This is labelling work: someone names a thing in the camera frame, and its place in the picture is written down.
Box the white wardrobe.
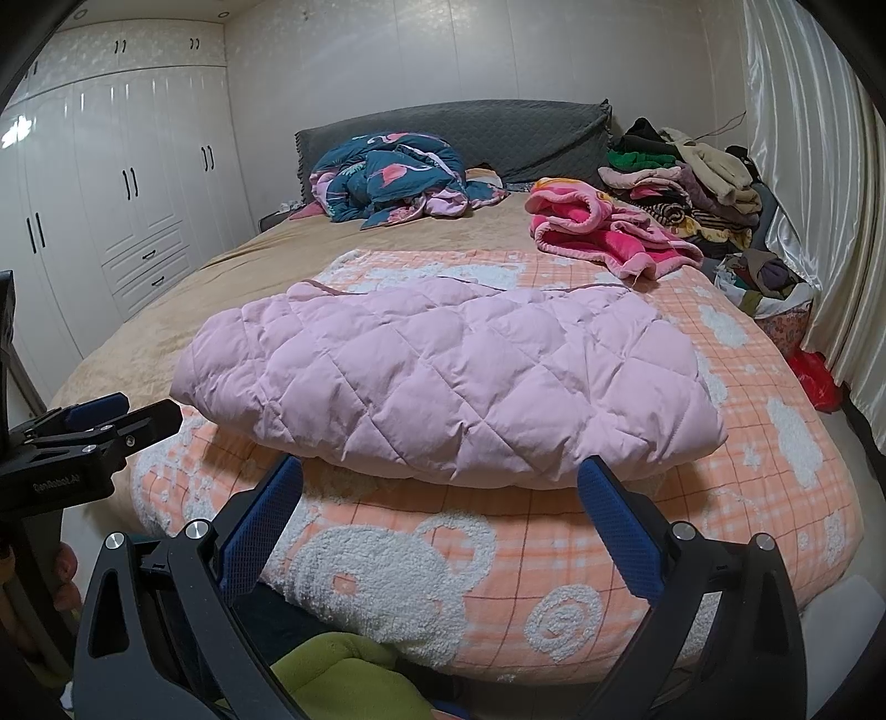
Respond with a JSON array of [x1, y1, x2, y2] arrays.
[[0, 17, 257, 416]]

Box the red bag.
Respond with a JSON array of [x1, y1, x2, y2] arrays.
[[789, 349, 847, 414]]

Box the green fleece cloth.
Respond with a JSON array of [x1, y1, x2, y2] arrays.
[[208, 633, 444, 720]]

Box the white satin curtain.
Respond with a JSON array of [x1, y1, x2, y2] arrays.
[[744, 0, 886, 416]]

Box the grey padded headboard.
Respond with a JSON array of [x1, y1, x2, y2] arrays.
[[294, 98, 614, 209]]

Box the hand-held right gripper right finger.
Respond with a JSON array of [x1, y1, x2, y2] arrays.
[[576, 455, 807, 720]]

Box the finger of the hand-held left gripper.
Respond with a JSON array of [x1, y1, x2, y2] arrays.
[[20, 392, 131, 437], [90, 400, 184, 459]]

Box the pile of folded clothes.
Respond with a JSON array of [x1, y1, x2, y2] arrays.
[[599, 117, 763, 254]]

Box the pink floral basket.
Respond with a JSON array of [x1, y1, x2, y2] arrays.
[[753, 301, 816, 361]]

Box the bed with beige sheet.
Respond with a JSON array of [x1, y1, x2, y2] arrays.
[[48, 187, 869, 686]]

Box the person's left hand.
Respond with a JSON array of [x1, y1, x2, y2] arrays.
[[51, 543, 83, 615]]

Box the blue flamingo print quilt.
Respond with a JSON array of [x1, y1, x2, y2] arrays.
[[308, 133, 513, 229]]

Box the pink quilted jacket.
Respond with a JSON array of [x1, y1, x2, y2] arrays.
[[169, 277, 729, 491]]

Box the bag of clothes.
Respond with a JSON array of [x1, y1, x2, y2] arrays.
[[713, 249, 814, 320]]

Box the pink fleece garment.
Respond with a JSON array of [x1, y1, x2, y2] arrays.
[[524, 176, 703, 281]]

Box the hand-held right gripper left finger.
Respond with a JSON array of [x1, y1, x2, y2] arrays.
[[73, 453, 306, 720]]

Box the orange checked blanket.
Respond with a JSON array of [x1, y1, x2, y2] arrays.
[[128, 245, 866, 683]]

